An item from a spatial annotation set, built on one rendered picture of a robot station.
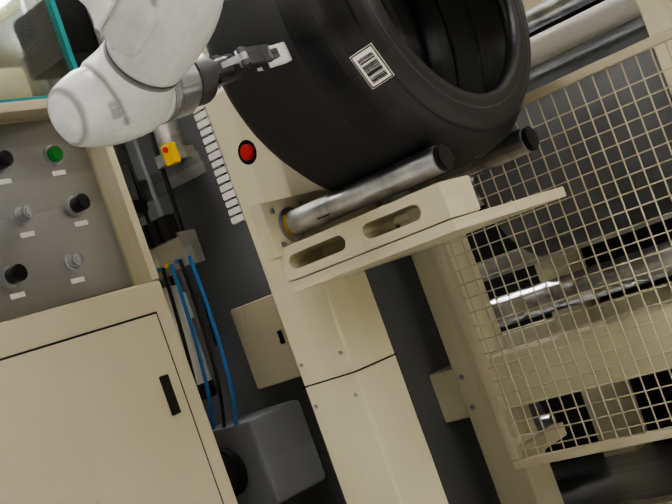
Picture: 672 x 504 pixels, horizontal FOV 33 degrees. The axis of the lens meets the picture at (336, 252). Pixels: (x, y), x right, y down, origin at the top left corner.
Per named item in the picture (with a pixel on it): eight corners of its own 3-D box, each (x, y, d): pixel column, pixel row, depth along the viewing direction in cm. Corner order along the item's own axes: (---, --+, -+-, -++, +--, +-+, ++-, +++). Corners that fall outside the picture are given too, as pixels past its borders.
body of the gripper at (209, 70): (188, 44, 150) (232, 33, 157) (148, 69, 155) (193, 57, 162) (212, 96, 150) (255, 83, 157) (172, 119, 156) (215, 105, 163)
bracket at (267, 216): (267, 262, 194) (247, 208, 194) (399, 224, 225) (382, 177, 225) (280, 256, 192) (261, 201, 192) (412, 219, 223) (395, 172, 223)
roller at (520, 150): (388, 192, 221) (392, 214, 220) (373, 188, 218) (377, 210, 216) (537, 128, 199) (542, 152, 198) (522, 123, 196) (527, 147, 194)
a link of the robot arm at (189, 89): (115, 72, 151) (146, 64, 156) (144, 135, 151) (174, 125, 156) (157, 45, 145) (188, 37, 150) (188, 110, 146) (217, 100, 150)
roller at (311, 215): (292, 242, 196) (276, 224, 195) (302, 226, 200) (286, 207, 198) (450, 175, 174) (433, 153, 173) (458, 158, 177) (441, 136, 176)
